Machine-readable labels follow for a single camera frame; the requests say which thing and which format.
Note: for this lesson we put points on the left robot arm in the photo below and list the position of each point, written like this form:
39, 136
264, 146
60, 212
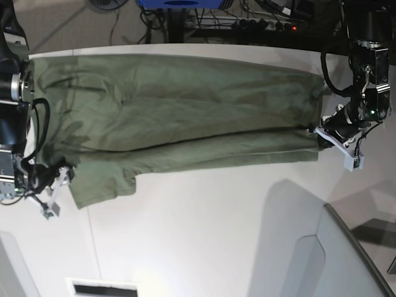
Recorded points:
367, 26

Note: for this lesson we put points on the green t-shirt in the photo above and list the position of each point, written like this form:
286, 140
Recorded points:
116, 117

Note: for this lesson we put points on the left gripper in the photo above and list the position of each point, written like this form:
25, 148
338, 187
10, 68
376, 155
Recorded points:
346, 129

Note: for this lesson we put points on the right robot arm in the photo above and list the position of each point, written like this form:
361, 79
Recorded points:
24, 126

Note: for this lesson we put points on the blue box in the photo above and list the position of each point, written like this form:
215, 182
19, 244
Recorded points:
179, 4

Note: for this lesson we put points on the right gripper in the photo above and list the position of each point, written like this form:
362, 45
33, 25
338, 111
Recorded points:
42, 191

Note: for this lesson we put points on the black power strip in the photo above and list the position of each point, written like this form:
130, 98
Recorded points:
231, 23

